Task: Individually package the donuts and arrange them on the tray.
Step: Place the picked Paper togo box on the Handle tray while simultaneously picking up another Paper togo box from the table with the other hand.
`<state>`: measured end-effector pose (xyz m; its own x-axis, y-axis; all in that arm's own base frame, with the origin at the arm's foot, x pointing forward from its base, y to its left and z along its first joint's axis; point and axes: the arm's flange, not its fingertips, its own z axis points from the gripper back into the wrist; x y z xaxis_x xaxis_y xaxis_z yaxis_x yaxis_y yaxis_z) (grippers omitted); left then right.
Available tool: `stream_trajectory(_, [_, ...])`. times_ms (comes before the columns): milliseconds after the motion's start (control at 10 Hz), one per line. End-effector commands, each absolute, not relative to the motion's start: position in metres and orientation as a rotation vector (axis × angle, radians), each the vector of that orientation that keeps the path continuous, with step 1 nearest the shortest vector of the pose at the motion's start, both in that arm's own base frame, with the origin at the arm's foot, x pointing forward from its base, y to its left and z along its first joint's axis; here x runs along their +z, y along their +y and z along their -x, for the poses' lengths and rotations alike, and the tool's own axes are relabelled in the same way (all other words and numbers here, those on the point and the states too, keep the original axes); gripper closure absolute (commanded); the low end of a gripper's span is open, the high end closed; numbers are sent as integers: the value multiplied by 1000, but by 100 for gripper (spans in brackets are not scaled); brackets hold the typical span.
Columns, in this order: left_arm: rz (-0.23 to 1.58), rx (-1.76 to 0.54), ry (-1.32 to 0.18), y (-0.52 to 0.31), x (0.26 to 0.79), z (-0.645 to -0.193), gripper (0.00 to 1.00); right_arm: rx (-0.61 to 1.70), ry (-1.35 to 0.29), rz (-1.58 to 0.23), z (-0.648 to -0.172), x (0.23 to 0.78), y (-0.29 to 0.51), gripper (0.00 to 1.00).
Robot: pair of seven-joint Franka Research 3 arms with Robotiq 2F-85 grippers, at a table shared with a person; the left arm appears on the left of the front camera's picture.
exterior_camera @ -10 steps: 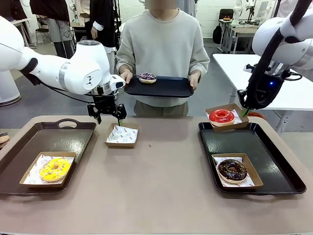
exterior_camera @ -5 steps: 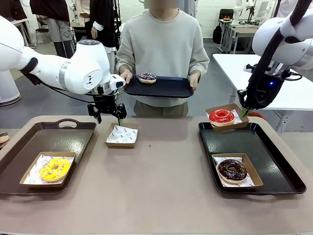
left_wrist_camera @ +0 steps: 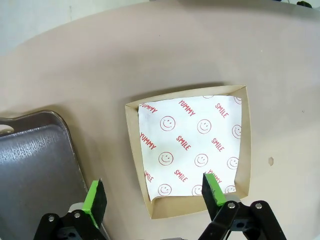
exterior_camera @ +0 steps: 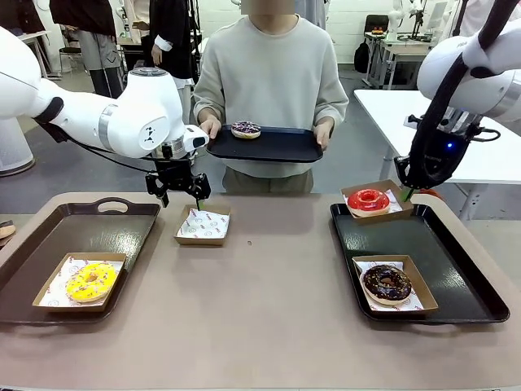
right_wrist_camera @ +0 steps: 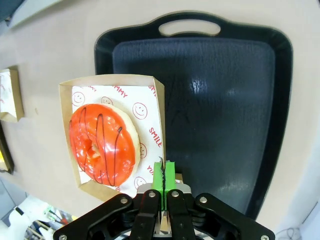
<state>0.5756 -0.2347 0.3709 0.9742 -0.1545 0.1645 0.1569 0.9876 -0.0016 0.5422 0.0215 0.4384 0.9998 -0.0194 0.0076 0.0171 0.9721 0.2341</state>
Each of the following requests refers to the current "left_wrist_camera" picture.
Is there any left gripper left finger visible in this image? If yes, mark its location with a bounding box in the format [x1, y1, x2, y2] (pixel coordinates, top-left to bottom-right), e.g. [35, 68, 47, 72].
[33, 178, 108, 240]

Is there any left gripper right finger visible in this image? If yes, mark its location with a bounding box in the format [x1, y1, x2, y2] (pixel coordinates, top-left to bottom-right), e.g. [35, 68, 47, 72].
[197, 172, 288, 240]

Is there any dark brown plastic tray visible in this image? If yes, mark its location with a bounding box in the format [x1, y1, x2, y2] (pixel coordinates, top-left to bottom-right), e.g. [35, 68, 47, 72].
[0, 109, 112, 240]

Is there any brown cardboard box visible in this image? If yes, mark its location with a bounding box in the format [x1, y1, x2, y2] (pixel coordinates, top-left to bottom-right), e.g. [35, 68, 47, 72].
[124, 84, 250, 220]

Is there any white red-printed liner paper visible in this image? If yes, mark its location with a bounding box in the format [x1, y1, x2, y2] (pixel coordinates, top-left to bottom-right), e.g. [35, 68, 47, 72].
[138, 94, 243, 202]

